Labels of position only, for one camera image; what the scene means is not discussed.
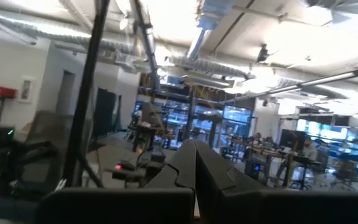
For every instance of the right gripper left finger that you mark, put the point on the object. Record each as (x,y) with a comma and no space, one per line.
(120,205)

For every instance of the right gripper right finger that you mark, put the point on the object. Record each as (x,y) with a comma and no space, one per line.
(291,208)

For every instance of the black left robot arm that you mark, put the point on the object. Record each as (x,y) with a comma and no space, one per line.
(14,161)

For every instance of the black device red light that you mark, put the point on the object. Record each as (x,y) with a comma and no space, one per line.
(126,169)

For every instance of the person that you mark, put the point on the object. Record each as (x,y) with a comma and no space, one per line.
(309,151)

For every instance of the black monitor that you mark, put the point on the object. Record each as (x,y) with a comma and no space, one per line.
(291,139)

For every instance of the black mesh office chair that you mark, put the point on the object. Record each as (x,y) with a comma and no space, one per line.
(47,130)

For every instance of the long LED light bar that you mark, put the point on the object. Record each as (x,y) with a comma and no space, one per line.
(322,80)

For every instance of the black aluminium rig frame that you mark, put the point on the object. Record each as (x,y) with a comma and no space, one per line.
(84,93)

